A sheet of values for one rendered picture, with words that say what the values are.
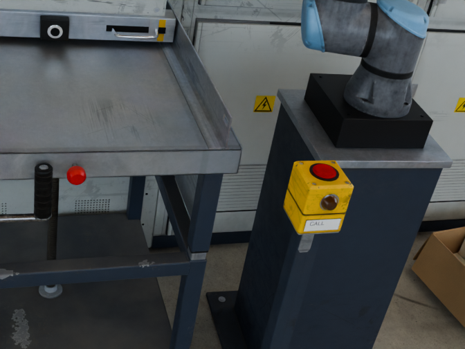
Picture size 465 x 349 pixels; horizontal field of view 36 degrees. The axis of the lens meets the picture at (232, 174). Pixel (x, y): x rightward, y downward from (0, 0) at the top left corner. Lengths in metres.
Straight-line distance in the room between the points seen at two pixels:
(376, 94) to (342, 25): 0.17
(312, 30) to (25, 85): 0.59
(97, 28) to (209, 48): 0.43
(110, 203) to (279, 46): 0.70
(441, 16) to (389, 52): 0.71
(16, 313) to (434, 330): 1.26
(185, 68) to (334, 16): 0.35
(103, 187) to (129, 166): 0.87
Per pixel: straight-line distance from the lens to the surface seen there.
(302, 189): 1.18
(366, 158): 1.57
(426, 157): 1.65
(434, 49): 2.29
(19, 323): 1.87
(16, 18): 1.63
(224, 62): 2.02
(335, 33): 1.51
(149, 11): 1.66
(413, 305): 2.42
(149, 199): 2.24
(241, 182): 2.27
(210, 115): 1.43
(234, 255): 2.39
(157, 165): 1.32
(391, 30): 1.53
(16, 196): 2.17
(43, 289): 1.94
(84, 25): 1.65
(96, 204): 2.21
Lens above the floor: 1.52
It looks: 33 degrees down
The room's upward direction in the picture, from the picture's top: 11 degrees clockwise
